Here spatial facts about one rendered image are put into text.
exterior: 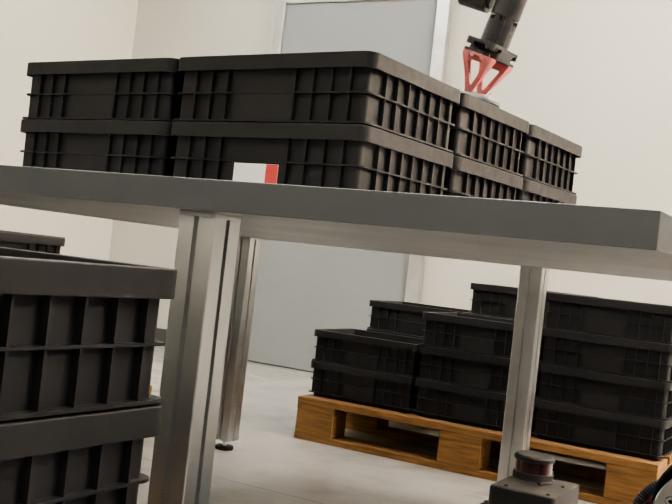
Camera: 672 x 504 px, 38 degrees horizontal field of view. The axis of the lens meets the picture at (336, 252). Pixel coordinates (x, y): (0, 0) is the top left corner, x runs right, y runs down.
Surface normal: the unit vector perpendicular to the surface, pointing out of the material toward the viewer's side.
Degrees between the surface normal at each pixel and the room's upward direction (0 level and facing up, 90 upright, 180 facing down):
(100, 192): 90
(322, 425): 90
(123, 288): 90
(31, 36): 90
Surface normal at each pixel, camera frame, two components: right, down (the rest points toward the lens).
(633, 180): -0.48, -0.07
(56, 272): 0.87, 0.09
